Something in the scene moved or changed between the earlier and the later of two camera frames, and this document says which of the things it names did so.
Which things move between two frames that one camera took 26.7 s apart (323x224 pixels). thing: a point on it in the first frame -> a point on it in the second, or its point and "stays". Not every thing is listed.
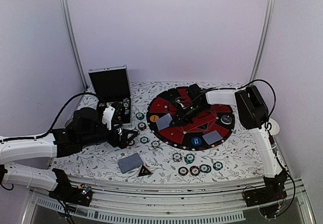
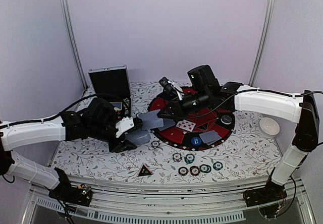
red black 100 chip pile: (182, 170) stays
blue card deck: (130, 162) -> (139, 137)
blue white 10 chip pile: (217, 166) stays
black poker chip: (226, 119) stays
